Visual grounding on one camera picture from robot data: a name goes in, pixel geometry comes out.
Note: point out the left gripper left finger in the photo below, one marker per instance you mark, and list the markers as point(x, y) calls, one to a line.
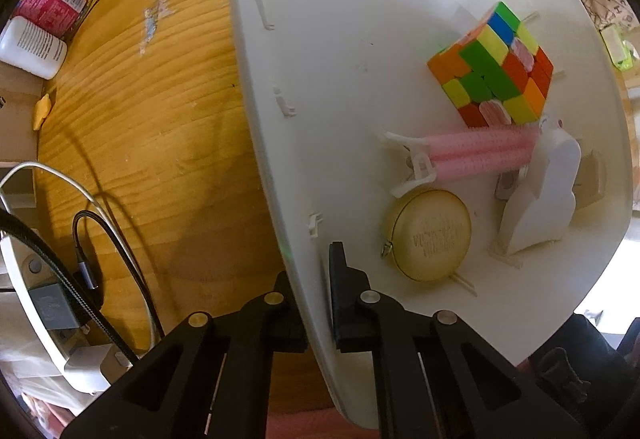
point(272, 320)

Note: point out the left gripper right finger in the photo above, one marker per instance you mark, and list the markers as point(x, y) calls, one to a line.
point(363, 319)

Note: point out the colourful puzzle cube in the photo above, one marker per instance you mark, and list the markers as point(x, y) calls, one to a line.
point(497, 74)

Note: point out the white plastic storage bin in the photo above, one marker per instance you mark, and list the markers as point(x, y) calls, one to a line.
point(324, 80)

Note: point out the white power strip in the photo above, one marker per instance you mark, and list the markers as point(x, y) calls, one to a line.
point(88, 369)

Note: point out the yellow small scrap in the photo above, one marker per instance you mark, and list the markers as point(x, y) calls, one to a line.
point(41, 111)

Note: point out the grey charger block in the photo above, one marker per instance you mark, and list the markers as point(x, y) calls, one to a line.
point(55, 309)

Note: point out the pink hair roller clip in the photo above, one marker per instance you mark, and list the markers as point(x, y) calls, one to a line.
point(453, 156)

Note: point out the white foam shaped block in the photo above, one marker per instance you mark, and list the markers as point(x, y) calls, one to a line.
point(541, 207)

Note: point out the red snack packet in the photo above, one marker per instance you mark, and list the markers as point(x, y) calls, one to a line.
point(57, 17)

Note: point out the beige makeup sponge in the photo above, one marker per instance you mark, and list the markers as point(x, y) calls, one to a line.
point(589, 185)

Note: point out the gold round compact tin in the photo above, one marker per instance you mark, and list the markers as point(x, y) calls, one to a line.
point(427, 234)

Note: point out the green tissue pack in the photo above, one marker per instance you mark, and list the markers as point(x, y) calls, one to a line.
point(622, 53)

